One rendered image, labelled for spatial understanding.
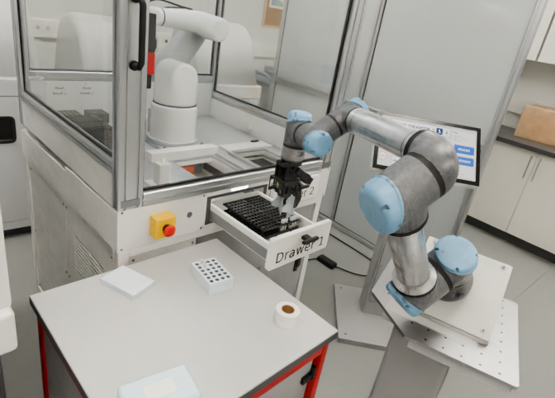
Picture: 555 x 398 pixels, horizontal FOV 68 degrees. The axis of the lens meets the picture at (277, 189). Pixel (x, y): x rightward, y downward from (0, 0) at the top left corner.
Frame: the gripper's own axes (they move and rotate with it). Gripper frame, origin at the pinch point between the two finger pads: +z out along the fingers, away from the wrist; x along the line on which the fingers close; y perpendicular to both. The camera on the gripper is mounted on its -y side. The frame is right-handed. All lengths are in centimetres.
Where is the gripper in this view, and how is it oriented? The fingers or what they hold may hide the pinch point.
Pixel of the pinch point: (286, 212)
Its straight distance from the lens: 140.7
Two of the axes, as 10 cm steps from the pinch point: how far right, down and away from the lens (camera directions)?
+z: -1.6, 9.1, 3.9
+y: -7.1, 1.7, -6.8
